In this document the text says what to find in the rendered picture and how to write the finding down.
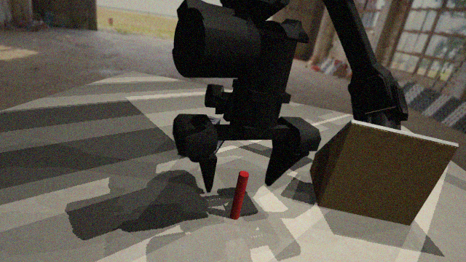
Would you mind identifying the red peg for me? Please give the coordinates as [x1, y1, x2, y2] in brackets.
[230, 171, 249, 220]

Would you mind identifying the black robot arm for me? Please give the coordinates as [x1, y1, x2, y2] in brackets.
[173, 0, 408, 130]

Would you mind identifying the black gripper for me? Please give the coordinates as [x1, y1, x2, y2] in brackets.
[173, 76, 321, 192]

